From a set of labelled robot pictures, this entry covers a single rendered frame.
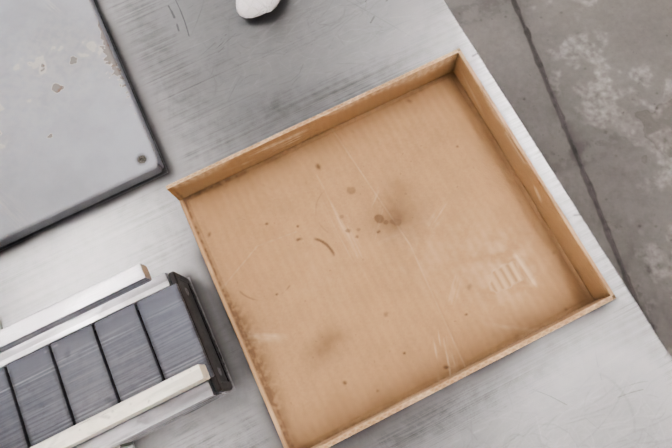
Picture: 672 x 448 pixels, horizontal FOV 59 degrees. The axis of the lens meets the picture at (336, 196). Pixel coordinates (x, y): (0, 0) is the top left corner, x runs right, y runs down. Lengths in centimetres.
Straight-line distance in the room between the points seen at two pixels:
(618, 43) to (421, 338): 128
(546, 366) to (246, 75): 39
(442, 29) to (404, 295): 27
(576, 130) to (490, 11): 38
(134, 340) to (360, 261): 20
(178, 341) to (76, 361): 8
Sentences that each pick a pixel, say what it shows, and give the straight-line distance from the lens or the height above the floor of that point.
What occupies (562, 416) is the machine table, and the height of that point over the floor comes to 83.
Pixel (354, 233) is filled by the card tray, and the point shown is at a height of 83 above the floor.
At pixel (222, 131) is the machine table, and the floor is 83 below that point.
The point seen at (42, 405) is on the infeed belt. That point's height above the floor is 88.
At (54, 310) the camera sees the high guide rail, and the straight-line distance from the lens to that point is 47.
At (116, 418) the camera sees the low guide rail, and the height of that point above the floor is 92.
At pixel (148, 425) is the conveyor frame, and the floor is 88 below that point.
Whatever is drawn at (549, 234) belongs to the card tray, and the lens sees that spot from 58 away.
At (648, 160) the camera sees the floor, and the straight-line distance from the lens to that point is 160.
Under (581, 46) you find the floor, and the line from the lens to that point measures 168.
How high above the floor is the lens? 137
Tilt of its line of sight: 73 degrees down
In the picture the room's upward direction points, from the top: 11 degrees counter-clockwise
